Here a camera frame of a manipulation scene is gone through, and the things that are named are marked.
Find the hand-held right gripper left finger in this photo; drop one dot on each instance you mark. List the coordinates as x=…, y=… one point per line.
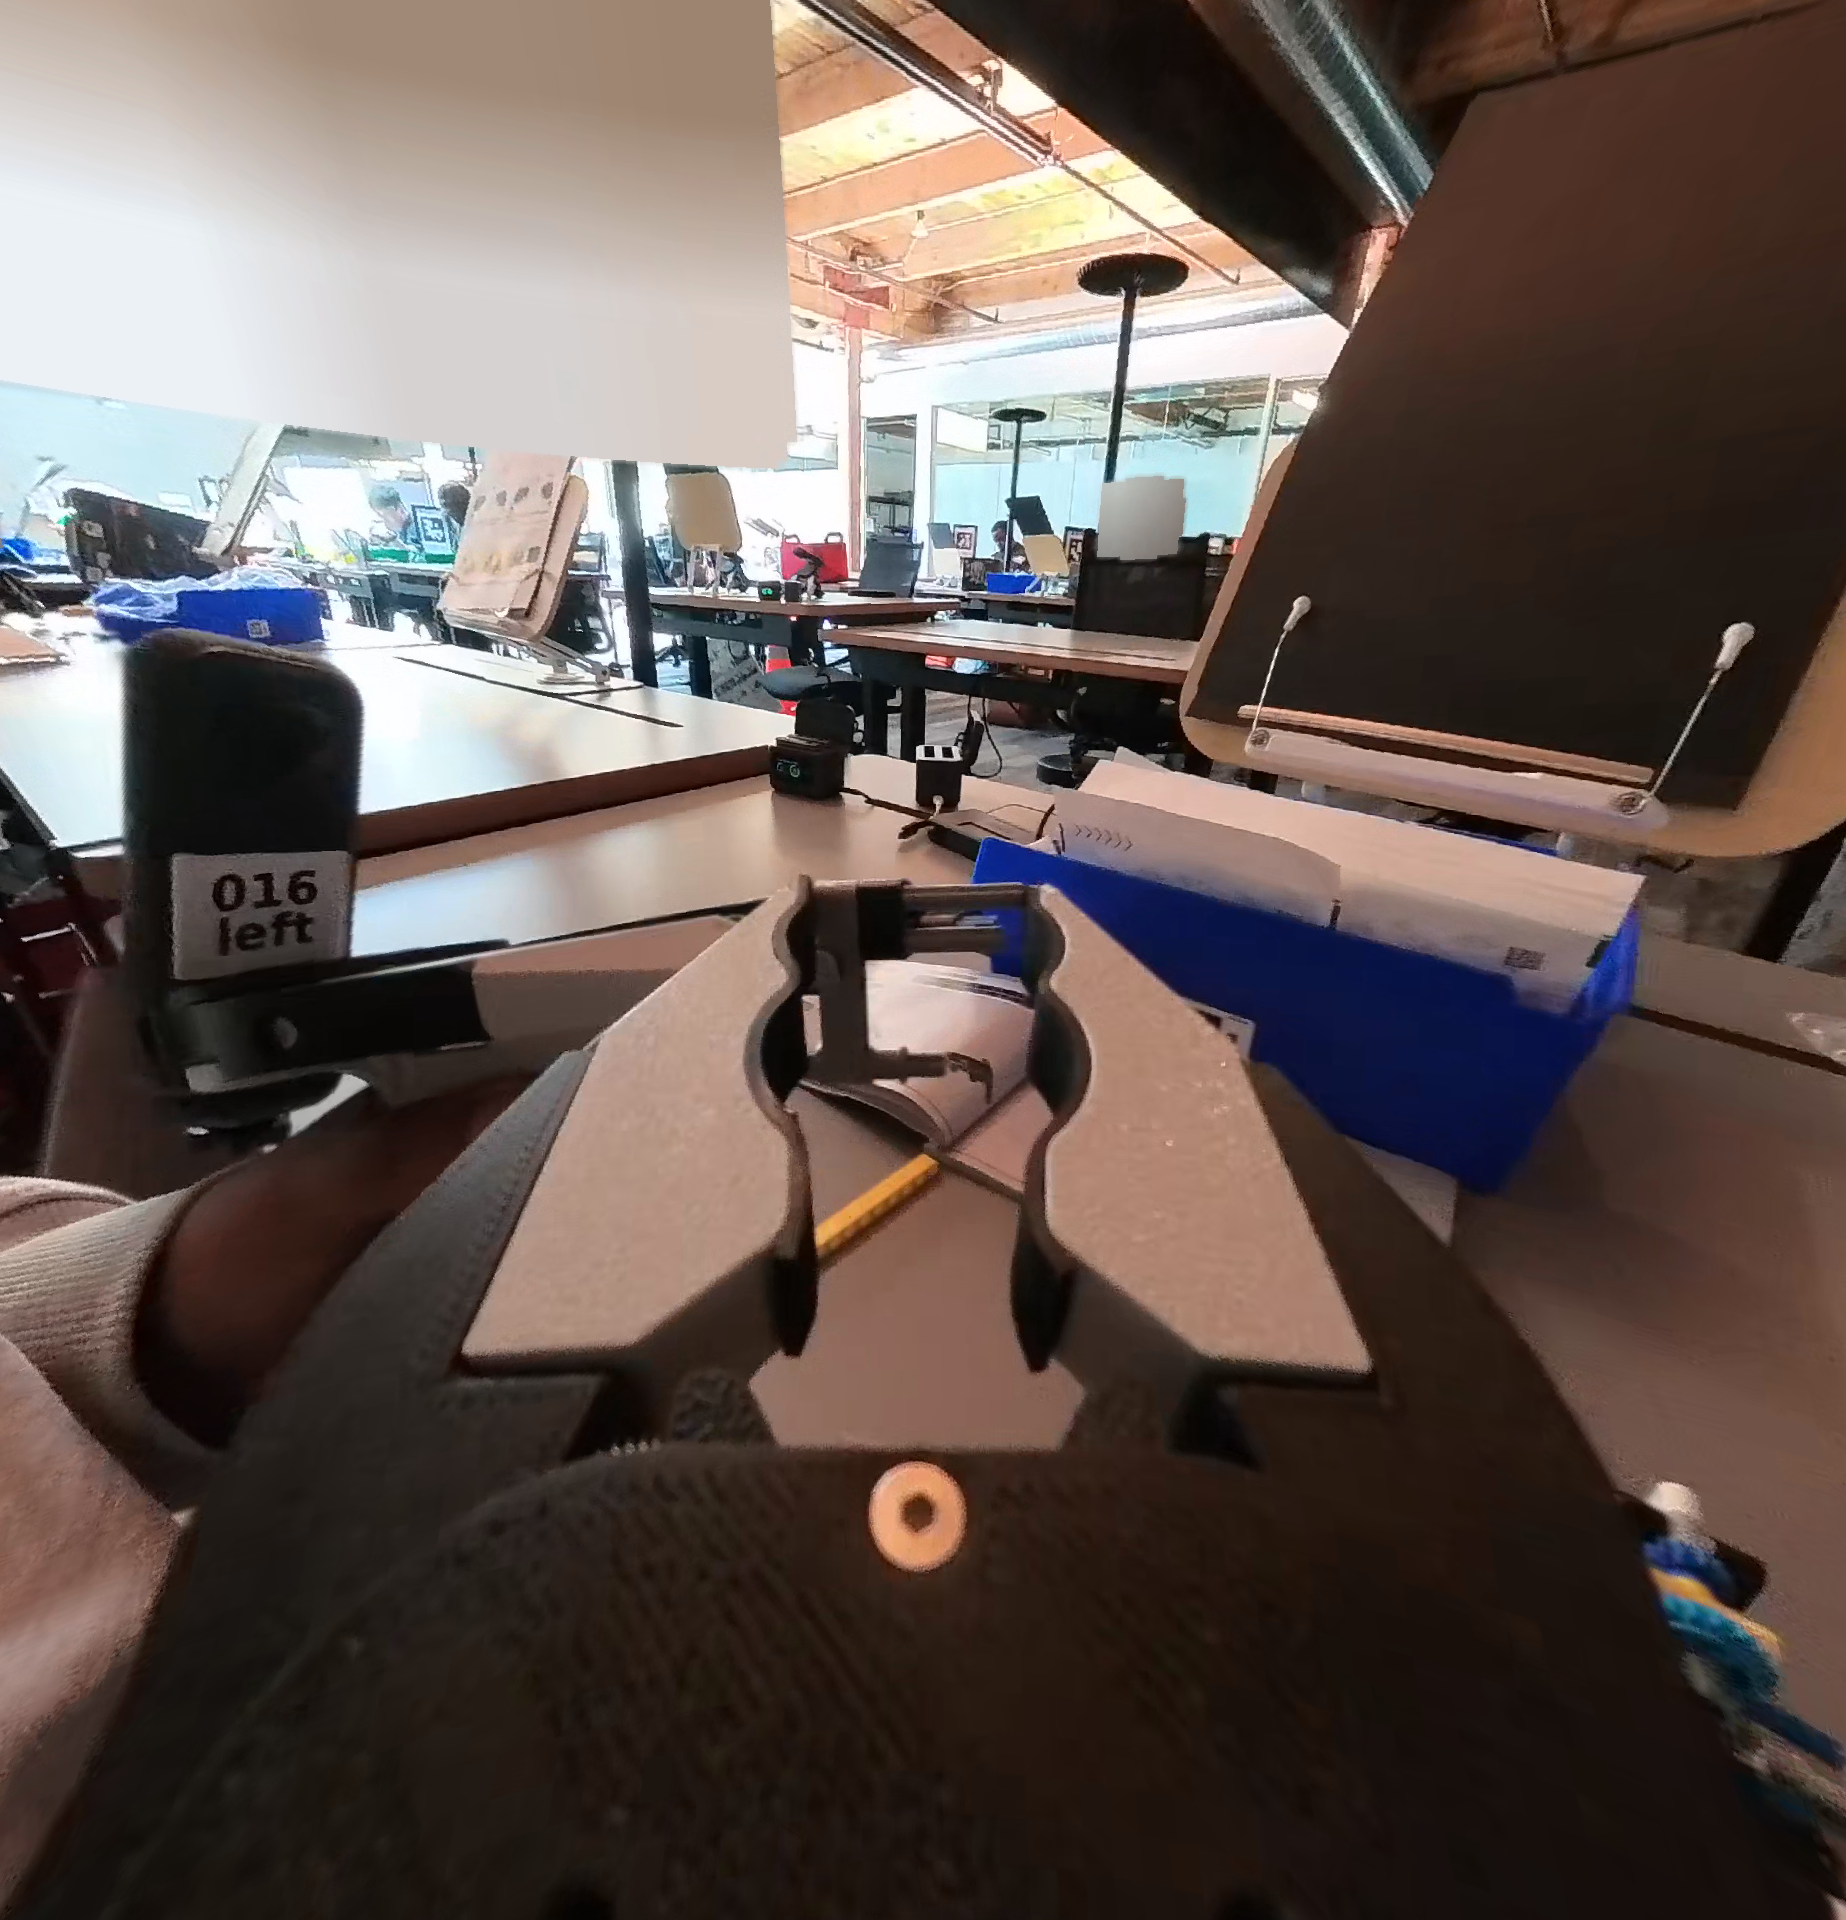
x=637, y=1201

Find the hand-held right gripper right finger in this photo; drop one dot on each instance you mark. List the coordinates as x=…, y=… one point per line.
x=1193, y=1201

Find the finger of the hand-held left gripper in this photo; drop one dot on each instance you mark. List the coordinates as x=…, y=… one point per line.
x=593, y=991

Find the grey lego axle piece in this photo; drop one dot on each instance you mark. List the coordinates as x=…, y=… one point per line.
x=842, y=991

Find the person's left forearm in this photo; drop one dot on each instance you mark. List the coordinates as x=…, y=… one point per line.
x=55, y=1350

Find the yellow lego beam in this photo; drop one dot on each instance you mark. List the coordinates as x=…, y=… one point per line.
x=871, y=1207

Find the lego set cardboard box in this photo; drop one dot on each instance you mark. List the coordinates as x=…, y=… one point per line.
x=1239, y=856

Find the person's left hand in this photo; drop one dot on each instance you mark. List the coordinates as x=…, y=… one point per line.
x=308, y=1245

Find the blue storage bin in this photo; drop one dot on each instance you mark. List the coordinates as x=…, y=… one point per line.
x=220, y=611

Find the long wooden table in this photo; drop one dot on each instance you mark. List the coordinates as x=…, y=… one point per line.
x=412, y=751

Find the blue plastic bin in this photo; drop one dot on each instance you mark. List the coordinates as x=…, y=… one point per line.
x=1313, y=1036

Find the open instruction booklet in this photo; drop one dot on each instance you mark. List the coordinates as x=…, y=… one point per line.
x=939, y=1096

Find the black charger case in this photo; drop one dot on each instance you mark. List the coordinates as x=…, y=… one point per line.
x=808, y=768

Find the cardboard sheet with stand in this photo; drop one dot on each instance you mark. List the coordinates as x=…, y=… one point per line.
x=511, y=555

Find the black office chair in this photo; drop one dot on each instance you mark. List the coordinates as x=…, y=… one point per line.
x=812, y=696

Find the black charger dock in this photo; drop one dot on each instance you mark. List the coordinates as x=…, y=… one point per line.
x=939, y=776

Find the black flat pouch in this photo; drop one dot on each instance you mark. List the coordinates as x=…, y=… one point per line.
x=997, y=831

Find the standing desk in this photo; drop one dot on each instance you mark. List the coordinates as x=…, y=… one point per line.
x=1013, y=652
x=802, y=606

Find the pale board with stand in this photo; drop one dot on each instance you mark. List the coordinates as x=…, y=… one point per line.
x=703, y=516

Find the clear plastic bag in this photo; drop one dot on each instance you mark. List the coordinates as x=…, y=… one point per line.
x=1838, y=1042

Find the black floor lamp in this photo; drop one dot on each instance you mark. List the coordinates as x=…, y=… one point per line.
x=1131, y=390
x=1024, y=451

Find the dark book stand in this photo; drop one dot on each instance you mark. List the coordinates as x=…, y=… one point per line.
x=1539, y=451

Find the metal ventilation duct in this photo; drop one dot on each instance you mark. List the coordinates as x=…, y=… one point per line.
x=1343, y=105

